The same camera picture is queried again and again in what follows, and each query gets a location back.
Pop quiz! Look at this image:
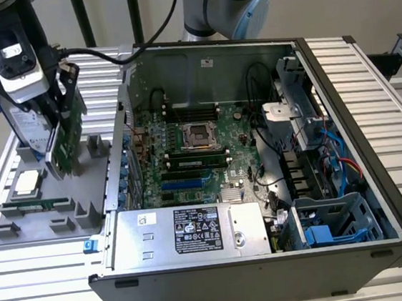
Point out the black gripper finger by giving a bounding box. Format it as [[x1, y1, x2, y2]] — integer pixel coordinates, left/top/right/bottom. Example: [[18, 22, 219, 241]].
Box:
[[0, 64, 61, 130], [54, 61, 85, 122]]

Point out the green graphics card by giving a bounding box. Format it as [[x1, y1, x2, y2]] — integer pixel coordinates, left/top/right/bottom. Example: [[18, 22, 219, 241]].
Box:
[[37, 85, 96, 182]]

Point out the hard disk in blue carrier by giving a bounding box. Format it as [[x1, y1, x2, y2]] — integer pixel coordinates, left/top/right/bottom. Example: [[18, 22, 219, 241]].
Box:
[[0, 74, 62, 165]]

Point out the black stand pole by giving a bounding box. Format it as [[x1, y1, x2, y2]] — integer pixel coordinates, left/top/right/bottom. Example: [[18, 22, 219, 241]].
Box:
[[69, 0, 98, 51], [125, 0, 146, 46]]

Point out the silver CPU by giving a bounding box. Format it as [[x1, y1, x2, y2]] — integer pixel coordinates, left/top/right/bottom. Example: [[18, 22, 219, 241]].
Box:
[[11, 169, 44, 197]]

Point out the green RAM stick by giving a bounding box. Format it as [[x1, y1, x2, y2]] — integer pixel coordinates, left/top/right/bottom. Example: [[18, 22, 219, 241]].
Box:
[[167, 151, 227, 171], [0, 195, 72, 216]]

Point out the grey parts rack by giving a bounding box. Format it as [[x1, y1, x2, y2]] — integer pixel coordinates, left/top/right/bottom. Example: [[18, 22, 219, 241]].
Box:
[[0, 132, 122, 248]]

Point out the CPU socket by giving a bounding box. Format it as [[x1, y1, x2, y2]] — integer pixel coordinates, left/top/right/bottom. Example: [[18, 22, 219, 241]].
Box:
[[180, 119, 219, 149]]

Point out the blue case latch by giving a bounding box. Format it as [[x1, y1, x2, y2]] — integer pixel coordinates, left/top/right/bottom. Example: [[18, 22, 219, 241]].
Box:
[[82, 238, 99, 253]]

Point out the blue expansion slot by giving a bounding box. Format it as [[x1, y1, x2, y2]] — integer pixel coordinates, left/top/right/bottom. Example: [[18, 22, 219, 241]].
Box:
[[160, 177, 206, 194]]

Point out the silver power supply unit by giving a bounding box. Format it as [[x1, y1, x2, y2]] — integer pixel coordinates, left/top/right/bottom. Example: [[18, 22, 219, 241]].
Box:
[[105, 195, 273, 272]]

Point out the green motherboard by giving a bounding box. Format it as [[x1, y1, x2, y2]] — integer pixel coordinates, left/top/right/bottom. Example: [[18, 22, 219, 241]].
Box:
[[124, 97, 277, 233]]

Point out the silver chipset heatsink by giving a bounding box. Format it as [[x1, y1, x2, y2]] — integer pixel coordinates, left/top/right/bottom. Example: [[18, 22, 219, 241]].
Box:
[[220, 186, 245, 204]]

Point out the metal drive cage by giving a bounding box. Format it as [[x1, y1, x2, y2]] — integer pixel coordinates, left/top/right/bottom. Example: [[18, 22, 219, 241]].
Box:
[[255, 53, 335, 155]]

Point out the open black PC case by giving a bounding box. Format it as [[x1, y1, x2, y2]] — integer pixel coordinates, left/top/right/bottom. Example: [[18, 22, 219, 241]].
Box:
[[63, 14, 402, 301]]

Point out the blue disk carrier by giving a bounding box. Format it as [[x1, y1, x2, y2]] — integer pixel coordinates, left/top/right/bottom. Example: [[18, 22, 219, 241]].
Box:
[[304, 219, 373, 248]]

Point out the grey disk bay cage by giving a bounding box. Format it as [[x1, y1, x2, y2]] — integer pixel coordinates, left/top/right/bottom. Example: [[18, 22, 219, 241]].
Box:
[[274, 188, 390, 253]]

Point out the black box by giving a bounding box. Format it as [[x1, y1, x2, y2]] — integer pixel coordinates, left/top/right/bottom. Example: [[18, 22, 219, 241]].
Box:
[[366, 50, 402, 79]]

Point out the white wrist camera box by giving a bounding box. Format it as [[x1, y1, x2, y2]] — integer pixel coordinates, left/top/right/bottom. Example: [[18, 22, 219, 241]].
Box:
[[0, 24, 53, 107]]

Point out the thick black cable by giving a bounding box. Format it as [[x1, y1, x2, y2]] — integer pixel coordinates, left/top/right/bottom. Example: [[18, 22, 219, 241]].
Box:
[[44, 0, 190, 72]]

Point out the blue wire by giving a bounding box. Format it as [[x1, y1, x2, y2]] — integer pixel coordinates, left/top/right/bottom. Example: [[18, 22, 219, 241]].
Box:
[[319, 126, 352, 196]]

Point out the red wire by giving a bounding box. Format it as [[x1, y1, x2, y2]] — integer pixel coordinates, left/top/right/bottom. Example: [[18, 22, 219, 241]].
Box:
[[340, 154, 365, 182]]

